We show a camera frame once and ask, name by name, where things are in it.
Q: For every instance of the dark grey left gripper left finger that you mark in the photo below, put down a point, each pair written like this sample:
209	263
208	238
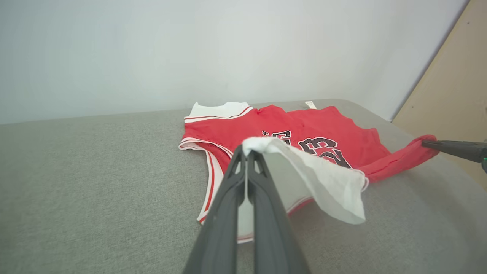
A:
222	220

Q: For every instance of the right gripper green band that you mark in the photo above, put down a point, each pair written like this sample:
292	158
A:
485	161

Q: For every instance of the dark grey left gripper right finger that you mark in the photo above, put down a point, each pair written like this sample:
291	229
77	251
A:
272	228

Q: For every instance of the red basketball jersey number 23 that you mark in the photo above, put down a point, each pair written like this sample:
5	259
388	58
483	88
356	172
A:
236	131

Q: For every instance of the dark wall baseboard strip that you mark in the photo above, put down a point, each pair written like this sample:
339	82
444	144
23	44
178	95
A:
429	62

